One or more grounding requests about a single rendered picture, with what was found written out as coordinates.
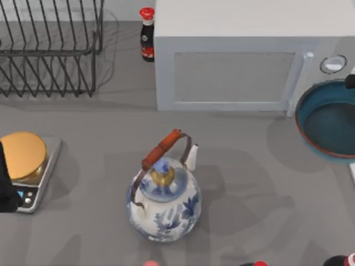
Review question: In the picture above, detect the blue and white teapot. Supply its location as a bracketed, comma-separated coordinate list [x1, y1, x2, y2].
[126, 129, 202, 243]

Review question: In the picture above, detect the microwave door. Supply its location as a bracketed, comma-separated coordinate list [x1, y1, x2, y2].
[154, 37, 306, 112]

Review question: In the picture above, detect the dark bottle with red cap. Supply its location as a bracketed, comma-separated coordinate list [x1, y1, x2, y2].
[139, 7, 155, 63]

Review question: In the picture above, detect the pale microwave oven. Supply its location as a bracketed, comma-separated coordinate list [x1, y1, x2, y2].
[154, 0, 355, 117]

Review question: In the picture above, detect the grey kitchen scale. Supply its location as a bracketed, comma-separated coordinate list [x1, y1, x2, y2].
[11, 135, 63, 214]

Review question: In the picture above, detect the gold round tin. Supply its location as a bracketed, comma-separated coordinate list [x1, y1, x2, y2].
[0, 131, 48, 182]

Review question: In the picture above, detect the microwave knob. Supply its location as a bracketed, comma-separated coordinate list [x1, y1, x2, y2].
[319, 54, 348, 74]

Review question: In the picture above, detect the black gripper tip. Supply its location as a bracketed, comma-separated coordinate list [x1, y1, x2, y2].
[0, 141, 24, 213]

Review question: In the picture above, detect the dark bottle with red label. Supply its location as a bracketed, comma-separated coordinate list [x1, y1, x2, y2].
[323, 252, 355, 266]

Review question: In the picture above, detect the microwave door handle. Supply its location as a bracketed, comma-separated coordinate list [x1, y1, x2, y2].
[286, 52, 315, 117]

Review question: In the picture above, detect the blue pan with black handle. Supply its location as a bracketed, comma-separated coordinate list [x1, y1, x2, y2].
[295, 74, 355, 158]

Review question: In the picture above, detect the dark wire dish rack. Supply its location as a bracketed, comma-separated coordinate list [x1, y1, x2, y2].
[0, 0, 105, 98]

